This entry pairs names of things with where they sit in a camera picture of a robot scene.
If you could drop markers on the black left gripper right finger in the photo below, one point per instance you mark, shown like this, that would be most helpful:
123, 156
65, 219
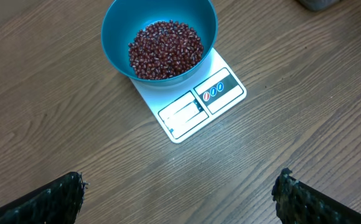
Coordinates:
299, 203

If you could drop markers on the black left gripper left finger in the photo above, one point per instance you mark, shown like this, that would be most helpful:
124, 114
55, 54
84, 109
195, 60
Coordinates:
59, 201

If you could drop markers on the white digital kitchen scale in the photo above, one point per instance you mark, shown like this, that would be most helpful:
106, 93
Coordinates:
185, 108

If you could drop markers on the red beans in bowl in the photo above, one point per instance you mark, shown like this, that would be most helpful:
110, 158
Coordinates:
165, 50

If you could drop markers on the blue bowl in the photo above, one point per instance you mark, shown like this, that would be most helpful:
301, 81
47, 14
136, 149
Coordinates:
125, 18

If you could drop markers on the clear plastic food container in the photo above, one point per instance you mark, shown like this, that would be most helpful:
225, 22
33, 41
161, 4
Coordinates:
318, 5

